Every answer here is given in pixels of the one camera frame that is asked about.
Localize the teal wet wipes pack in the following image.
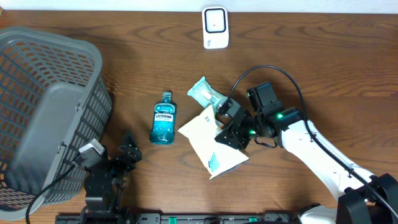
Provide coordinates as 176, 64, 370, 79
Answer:
187, 76, 226, 110

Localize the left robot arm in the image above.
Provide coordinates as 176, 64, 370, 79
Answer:
79, 131, 142, 223

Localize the blue Listerine mouthwash bottle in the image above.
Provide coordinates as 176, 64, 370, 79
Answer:
149, 91, 177, 145

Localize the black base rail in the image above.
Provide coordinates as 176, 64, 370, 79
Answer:
55, 213, 301, 224

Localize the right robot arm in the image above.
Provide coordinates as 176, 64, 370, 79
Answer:
215, 83, 397, 223

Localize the grey plastic shopping basket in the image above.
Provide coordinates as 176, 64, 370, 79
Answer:
1, 27, 112, 221

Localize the yellow snack bag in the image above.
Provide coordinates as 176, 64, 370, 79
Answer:
178, 105, 249, 179

